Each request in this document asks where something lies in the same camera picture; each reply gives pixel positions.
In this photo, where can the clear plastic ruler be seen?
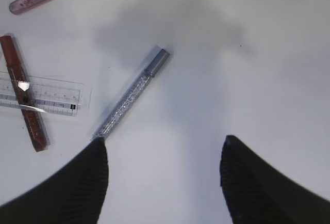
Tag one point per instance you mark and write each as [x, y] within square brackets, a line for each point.
[49, 95]

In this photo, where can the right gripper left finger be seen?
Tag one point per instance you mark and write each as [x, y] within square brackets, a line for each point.
[74, 194]

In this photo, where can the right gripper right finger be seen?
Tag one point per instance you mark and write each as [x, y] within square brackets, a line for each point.
[255, 192]

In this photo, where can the silver glitter pen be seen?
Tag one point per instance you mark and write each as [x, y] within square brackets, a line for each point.
[116, 110]

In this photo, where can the red glitter pen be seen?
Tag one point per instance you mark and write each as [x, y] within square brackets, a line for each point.
[22, 90]

